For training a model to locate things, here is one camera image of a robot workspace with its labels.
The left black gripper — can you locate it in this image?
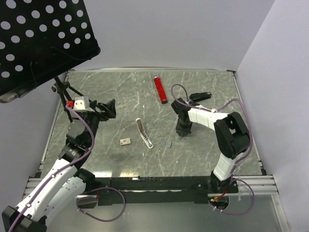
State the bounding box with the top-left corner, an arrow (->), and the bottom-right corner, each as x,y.
82,99 -> 115,145

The white stapler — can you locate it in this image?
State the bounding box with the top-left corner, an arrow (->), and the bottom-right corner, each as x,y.
135,118 -> 154,149

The white staple box sleeve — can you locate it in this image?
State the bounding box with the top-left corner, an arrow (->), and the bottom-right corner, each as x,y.
120,138 -> 131,146

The black stapler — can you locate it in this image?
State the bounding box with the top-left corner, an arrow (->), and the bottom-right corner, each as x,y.
189,92 -> 212,103

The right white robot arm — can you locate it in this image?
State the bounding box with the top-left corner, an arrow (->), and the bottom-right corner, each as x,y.
171,98 -> 251,192

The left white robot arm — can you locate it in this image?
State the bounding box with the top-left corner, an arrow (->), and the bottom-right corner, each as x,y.
2,96 -> 116,232

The black tripod stand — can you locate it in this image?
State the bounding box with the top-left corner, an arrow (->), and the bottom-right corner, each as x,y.
52,76 -> 83,122

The red cylindrical tube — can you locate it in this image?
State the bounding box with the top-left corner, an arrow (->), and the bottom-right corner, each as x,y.
153,73 -> 168,104

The black perforated music stand desk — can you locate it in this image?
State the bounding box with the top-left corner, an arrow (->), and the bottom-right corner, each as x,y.
0,0 -> 100,103

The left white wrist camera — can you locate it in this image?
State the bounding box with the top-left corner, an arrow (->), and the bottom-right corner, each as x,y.
67,96 -> 95,112

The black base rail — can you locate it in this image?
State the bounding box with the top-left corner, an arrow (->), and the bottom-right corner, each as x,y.
83,176 -> 239,206

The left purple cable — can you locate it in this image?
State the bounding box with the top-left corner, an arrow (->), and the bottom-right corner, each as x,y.
7,105 -> 126,232

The aluminium frame rail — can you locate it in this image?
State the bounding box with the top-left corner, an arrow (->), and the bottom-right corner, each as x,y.
236,175 -> 279,195

